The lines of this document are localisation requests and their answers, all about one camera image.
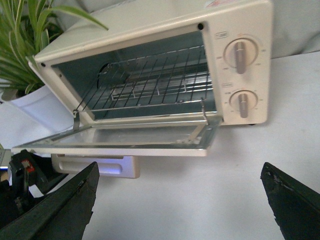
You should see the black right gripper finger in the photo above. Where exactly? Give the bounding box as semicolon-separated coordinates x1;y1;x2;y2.
260;162;320;240

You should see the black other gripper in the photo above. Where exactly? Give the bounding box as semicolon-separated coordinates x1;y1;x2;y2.
0;149;100;240

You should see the cream glass oven door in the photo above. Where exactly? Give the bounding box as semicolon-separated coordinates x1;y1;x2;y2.
11;116;224;180

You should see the cream Toshiba toaster oven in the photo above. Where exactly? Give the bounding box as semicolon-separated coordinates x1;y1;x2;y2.
25;0;273;178

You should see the lower cream oven knob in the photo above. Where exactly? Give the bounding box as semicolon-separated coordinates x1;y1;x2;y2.
229;90;258;119

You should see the cream oven knob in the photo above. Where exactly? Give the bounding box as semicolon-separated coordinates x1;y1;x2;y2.
229;90;258;119
223;38;259;75

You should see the upper cream oven knob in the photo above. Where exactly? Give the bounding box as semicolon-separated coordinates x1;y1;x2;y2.
223;38;259;75

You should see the white plastic flower pot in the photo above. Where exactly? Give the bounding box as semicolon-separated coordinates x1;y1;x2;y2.
0;86;74;132

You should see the green striped spider plant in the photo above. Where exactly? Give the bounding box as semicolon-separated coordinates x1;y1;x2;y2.
0;0;108;97

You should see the metal wire oven rack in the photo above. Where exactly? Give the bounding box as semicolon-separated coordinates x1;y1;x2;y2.
73;45;213;113

